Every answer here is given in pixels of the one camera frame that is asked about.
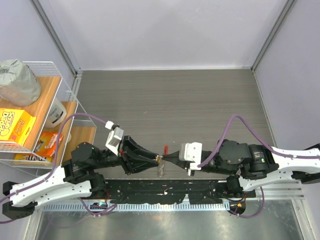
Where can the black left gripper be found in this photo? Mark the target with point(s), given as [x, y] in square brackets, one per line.
[134, 157]

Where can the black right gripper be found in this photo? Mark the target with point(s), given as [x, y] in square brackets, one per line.
[174, 157]

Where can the silver keys with yellow tag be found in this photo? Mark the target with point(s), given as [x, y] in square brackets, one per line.
[158, 158]

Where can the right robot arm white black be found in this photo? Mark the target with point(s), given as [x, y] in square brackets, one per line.
[250, 166]

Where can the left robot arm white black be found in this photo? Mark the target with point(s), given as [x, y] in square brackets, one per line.
[76, 177]

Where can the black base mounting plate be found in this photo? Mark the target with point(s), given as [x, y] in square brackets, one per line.
[169, 192]

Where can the orange snack box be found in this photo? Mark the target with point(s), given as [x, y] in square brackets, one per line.
[46, 144]

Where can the white pump bottle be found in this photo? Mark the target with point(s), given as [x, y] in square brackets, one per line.
[56, 115]

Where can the yellow black candy bag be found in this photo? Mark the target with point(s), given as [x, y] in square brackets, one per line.
[32, 158]

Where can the yellow snack box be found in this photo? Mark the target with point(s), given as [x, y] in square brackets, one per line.
[15, 125]

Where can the grey crumpled bag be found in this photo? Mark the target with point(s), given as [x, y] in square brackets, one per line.
[18, 83]

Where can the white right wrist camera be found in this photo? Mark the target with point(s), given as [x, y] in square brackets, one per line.
[192, 154]

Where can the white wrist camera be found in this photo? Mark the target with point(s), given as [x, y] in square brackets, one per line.
[192, 154]
[114, 138]

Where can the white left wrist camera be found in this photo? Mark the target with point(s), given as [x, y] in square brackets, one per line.
[114, 138]

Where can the white wire shelf rack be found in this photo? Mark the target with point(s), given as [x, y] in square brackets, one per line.
[77, 130]

